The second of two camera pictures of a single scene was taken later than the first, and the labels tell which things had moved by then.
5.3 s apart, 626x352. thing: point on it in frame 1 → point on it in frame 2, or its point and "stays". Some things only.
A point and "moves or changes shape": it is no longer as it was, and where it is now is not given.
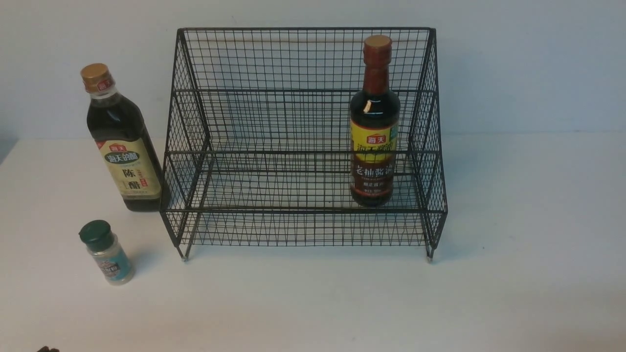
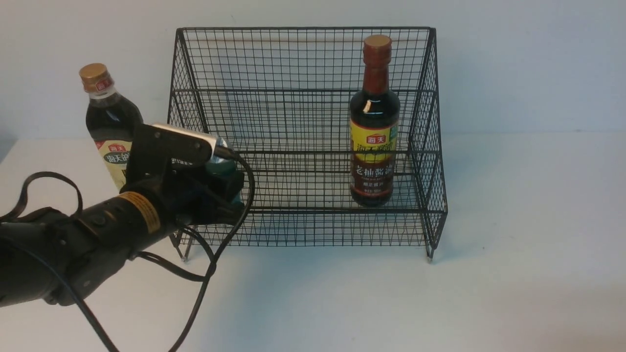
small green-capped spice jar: [104, 246] moves or changes shape
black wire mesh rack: [304, 137] stays
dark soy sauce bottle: [374, 128] stays
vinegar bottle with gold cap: [120, 131] stays
